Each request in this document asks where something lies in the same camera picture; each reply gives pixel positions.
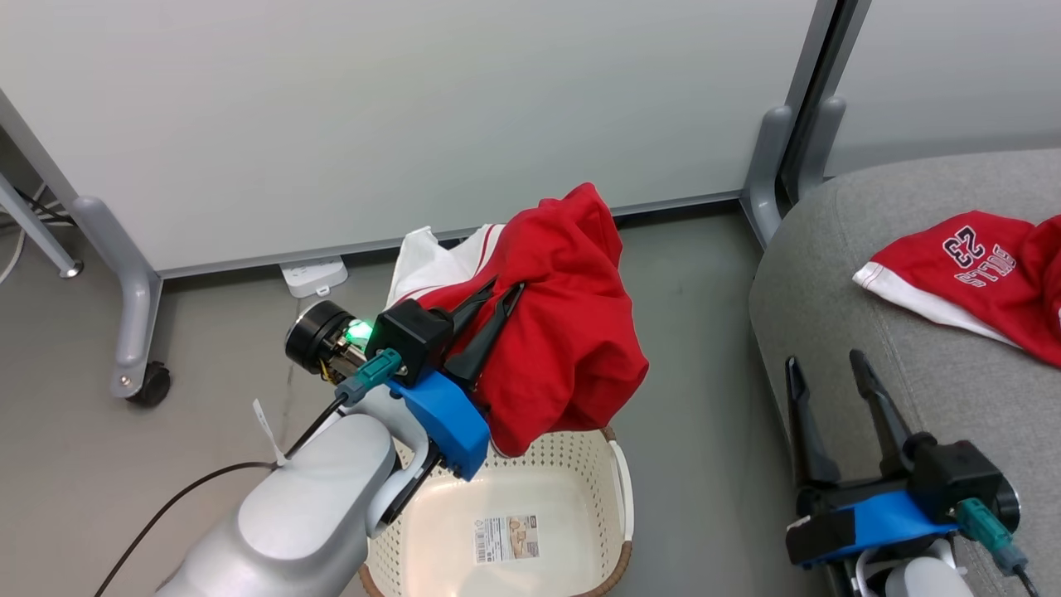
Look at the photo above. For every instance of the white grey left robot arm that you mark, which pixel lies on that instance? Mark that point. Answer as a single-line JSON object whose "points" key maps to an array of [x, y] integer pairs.
{"points": [[315, 497]]}

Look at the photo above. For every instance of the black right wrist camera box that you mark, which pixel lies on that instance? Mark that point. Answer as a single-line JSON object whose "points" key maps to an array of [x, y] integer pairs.
{"points": [[953, 477]]}

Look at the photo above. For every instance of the cream perforated laundry basket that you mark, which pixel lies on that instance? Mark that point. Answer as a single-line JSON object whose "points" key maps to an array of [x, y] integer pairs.
{"points": [[506, 497]]}

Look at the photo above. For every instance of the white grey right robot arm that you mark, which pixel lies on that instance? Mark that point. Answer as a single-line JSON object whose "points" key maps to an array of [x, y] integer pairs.
{"points": [[920, 580]]}

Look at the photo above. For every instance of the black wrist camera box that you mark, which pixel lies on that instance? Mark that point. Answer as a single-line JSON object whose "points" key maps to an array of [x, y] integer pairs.
{"points": [[410, 336], [953, 477]]}

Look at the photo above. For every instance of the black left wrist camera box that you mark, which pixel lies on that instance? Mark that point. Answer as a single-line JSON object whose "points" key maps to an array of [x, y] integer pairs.
{"points": [[410, 336]]}

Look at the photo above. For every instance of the paper label in basket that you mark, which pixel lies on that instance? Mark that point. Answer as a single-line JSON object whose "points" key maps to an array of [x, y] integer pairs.
{"points": [[506, 539]]}

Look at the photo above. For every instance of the grey partition leg with caster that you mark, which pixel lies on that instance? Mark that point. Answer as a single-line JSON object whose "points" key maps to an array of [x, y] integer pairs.
{"points": [[133, 290]]}

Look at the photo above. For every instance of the grey metal table leg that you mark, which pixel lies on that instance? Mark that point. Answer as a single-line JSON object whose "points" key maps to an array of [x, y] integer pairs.
{"points": [[37, 236]]}

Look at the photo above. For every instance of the black caster wheel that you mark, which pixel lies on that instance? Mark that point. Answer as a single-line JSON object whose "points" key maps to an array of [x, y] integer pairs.
{"points": [[153, 385]]}

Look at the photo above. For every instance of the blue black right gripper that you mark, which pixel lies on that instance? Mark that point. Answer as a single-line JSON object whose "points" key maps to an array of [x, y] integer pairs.
{"points": [[870, 522]]}

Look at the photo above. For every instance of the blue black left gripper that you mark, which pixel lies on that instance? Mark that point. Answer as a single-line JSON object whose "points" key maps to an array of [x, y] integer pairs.
{"points": [[443, 419]]}

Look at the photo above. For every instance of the red garment with white collar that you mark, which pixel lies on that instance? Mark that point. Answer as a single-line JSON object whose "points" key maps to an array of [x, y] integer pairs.
{"points": [[572, 332]]}

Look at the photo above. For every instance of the large white partition panel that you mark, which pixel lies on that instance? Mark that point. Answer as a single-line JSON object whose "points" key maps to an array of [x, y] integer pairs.
{"points": [[373, 108]]}

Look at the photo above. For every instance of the grey fabric sofa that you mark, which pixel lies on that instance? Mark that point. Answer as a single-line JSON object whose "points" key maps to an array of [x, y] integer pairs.
{"points": [[837, 298]]}

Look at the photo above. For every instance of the white power strip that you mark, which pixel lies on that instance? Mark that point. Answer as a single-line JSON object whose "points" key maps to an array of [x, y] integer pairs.
{"points": [[313, 276]]}

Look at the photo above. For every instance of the red jersey with number 23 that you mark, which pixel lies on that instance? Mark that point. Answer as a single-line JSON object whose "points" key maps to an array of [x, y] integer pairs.
{"points": [[995, 282]]}

